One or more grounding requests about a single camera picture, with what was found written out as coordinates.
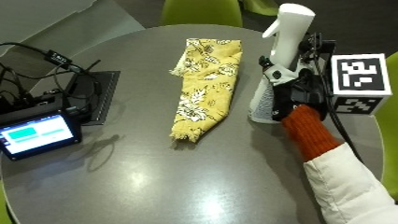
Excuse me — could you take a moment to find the small touchscreen display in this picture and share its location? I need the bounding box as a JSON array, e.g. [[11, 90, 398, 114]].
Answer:
[[0, 108, 84, 161]]

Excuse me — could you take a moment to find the black electronics box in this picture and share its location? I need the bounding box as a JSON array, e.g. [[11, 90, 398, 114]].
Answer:
[[0, 88, 67, 117]]

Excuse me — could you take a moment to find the white spray bottle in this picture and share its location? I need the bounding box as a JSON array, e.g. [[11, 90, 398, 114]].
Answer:
[[248, 3, 316, 125]]

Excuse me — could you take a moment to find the black cable with adapter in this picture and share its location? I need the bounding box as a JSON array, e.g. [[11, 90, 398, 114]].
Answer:
[[0, 41, 104, 104]]

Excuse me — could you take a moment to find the black glove cable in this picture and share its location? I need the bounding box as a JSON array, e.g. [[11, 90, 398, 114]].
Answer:
[[312, 32, 366, 164]]

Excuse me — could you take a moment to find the white marker cube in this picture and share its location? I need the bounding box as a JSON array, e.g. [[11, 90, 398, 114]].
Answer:
[[330, 53, 393, 116]]

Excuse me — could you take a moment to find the black flat heatsink plate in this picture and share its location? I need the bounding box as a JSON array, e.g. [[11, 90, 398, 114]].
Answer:
[[72, 70, 123, 126]]

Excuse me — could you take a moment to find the yellow floral cloth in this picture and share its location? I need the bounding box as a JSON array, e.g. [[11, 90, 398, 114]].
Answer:
[[168, 37, 244, 144]]

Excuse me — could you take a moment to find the green chair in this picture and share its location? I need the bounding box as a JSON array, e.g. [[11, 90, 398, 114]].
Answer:
[[241, 0, 280, 17], [373, 51, 398, 202], [161, 0, 244, 28]]

